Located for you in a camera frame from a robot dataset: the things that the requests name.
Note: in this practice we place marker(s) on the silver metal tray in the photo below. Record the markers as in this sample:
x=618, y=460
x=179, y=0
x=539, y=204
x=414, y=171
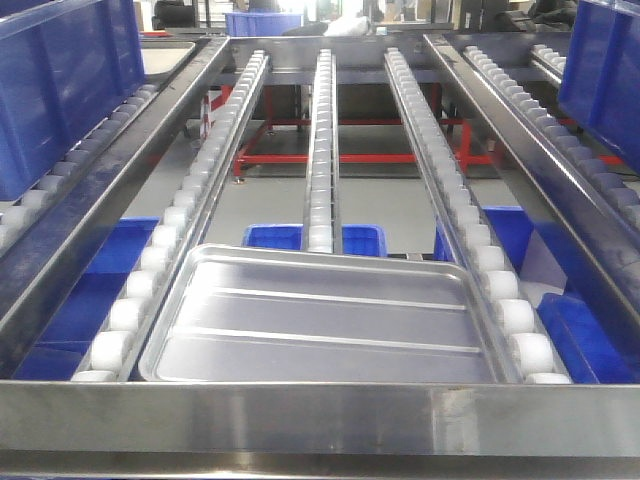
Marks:
x=255, y=315

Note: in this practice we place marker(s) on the silver tray far left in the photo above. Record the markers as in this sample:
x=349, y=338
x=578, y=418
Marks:
x=161, y=57

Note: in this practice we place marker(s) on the centre white roller track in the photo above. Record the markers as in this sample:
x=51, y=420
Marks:
x=322, y=229

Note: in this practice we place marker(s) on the white roller track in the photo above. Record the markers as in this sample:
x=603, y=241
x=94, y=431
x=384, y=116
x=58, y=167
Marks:
x=450, y=200
x=322, y=229
x=113, y=352

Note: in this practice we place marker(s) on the blue bin below centre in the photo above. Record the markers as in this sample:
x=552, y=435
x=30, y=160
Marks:
x=358, y=239

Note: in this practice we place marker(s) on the blue bin below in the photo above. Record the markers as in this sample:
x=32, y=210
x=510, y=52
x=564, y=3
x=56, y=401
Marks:
x=358, y=239
x=60, y=348
x=552, y=336

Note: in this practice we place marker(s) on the right white roller track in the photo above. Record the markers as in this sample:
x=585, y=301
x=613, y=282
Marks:
x=450, y=200

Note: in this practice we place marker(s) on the distant blue crate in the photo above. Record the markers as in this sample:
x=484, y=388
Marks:
x=261, y=24

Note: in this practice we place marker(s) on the left white roller track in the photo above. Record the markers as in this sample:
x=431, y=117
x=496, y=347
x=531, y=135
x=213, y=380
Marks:
x=113, y=352

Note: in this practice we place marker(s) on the blue bin below left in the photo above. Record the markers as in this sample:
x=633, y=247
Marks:
x=60, y=348

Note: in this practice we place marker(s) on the blue bin below right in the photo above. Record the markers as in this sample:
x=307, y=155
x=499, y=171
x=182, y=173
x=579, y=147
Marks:
x=552, y=336

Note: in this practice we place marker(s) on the far-right roller track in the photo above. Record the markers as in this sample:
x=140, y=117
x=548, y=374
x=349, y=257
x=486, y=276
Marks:
x=609, y=184

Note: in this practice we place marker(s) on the far-left roller track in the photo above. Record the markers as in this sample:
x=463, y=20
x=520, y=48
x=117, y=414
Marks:
x=19, y=216

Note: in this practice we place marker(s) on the large blue bin left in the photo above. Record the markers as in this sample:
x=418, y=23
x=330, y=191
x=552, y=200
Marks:
x=65, y=65

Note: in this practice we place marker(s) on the large blue bin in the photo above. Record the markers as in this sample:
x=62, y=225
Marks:
x=65, y=65
x=600, y=85

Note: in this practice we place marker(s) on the large blue bin right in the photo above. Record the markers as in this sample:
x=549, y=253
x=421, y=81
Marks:
x=600, y=85

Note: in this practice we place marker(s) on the steel rack front beam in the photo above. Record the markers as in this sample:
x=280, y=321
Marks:
x=333, y=430

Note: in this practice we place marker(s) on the left steel divider rail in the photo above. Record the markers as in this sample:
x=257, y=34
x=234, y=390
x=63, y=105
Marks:
x=41, y=268

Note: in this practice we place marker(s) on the steel divider rail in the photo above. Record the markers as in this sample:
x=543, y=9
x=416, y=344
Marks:
x=41, y=268
x=595, y=246

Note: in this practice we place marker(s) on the right steel divider rail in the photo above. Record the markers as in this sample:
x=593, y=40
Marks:
x=595, y=246

